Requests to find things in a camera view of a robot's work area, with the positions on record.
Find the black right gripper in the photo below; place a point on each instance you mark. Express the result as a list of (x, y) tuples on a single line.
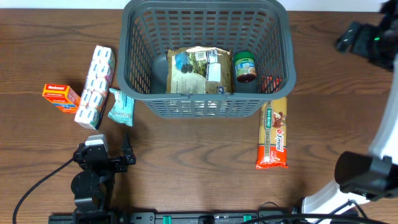
[(363, 38)]

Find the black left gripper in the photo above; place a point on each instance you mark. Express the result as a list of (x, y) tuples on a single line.
[(119, 163)]

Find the green lid jar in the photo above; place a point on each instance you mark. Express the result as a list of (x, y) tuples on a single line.
[(244, 67)]

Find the brown gold snack bag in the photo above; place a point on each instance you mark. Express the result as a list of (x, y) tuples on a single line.
[(199, 70)]

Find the grey plastic basket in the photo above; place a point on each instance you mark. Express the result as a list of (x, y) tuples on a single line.
[(151, 28)]

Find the San Remo spaghetti packet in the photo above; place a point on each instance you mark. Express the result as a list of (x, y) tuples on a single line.
[(272, 143)]

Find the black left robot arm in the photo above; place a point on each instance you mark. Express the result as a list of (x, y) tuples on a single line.
[(93, 187)]

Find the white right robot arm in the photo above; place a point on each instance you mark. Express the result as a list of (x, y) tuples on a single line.
[(366, 178)]

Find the green wet wipes packet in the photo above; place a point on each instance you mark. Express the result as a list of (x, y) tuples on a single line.
[(123, 108)]

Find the orange Redoxon box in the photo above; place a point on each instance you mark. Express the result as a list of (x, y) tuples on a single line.
[(62, 96)]

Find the Kleenex tissue multipack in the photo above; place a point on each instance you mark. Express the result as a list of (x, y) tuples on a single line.
[(96, 89)]

